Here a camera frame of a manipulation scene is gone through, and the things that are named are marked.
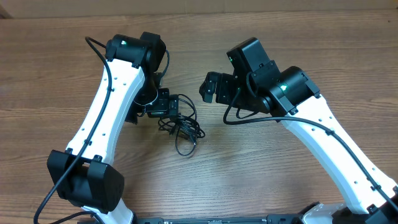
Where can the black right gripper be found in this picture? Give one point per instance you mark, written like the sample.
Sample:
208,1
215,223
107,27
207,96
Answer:
222,88

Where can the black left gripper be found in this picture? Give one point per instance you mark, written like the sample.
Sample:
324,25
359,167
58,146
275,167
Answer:
163,109

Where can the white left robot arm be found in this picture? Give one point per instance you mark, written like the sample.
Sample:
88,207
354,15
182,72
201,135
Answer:
130,87

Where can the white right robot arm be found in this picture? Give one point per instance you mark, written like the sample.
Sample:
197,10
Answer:
293,99

